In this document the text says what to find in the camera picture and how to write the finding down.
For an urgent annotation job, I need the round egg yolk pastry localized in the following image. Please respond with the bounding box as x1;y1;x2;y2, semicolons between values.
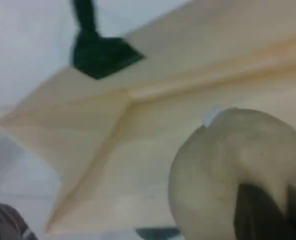
168;106;296;240

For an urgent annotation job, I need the grey striped object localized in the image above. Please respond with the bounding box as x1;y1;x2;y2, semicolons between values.
0;198;40;240

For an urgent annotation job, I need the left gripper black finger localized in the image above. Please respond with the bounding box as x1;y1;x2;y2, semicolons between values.
70;0;146;80

